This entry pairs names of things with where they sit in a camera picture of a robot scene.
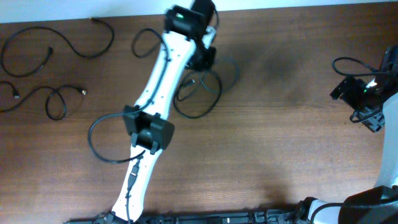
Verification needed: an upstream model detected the black usb cable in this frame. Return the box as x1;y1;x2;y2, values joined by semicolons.
172;55;241;119
0;80;88;121
0;17;115;78

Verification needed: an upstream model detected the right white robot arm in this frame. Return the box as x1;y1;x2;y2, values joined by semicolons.
290;45;397;223

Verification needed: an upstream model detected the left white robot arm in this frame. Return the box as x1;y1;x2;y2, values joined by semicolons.
104;1;216;223

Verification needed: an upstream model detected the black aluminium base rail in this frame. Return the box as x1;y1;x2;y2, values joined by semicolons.
64;209;310;224

